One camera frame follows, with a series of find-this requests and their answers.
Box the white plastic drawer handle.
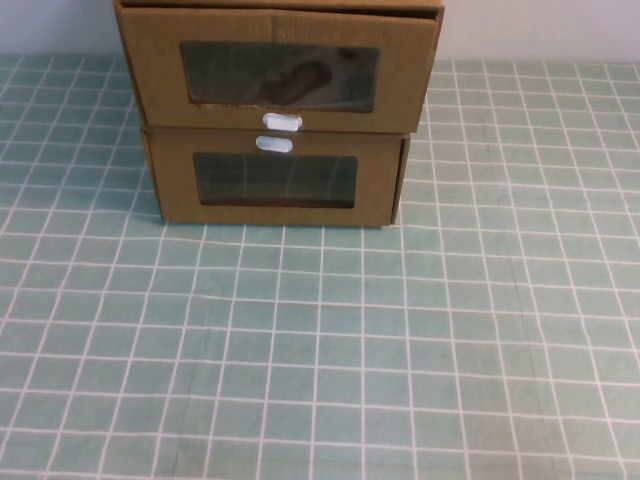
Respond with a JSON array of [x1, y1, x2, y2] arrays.
[[261, 111, 304, 133], [254, 133, 294, 154]]

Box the brown cardboard drawer with window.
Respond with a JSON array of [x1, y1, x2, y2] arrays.
[[114, 5, 441, 134]]

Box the brown cardboard windowed shoe box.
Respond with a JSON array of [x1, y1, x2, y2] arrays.
[[140, 125, 413, 228]]

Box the green checked tablecloth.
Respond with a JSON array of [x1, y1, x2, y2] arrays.
[[0, 53, 640, 480]]

